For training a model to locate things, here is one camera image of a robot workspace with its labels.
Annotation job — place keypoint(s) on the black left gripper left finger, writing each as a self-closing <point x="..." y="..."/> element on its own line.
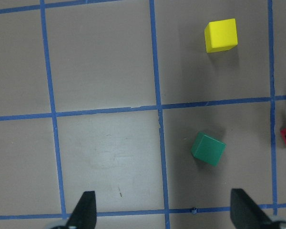
<point x="84" y="215"/>

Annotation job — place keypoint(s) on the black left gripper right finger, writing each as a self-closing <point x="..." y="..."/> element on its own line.
<point x="246" y="214"/>

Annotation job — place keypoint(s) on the green wooden block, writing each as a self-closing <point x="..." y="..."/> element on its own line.
<point x="207" y="149"/>

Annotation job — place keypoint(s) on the yellow wooden block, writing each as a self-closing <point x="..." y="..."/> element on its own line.
<point x="220" y="35"/>

